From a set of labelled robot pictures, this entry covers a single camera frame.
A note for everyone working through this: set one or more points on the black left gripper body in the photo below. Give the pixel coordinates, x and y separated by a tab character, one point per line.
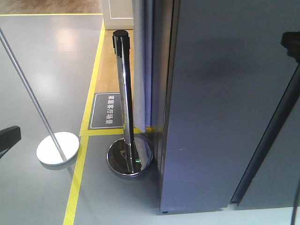
8	138

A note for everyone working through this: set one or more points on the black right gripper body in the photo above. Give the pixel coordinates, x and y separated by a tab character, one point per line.
291	42

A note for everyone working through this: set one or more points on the open fridge door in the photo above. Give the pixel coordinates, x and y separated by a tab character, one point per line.
226	74

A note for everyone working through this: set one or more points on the yellow floor tape line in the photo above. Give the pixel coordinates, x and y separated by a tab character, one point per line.
85	134

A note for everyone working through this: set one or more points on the dark floor sign sticker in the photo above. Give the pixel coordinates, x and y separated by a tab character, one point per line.
106	111

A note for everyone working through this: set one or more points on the grey curtain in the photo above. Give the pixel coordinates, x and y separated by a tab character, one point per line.
152	26

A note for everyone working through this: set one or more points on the white cabinet in background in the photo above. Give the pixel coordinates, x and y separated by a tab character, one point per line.
117	14

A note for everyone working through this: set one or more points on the metal stanchion post with base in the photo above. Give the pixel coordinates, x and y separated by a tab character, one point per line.
57	148

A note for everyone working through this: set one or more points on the chrome belt barrier post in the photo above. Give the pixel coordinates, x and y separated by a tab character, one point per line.
129	156

